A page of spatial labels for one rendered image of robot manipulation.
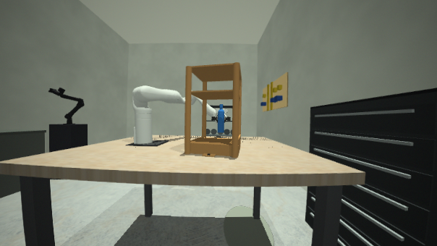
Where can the blue bottle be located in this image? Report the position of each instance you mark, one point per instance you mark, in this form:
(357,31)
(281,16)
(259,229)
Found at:
(221,118)

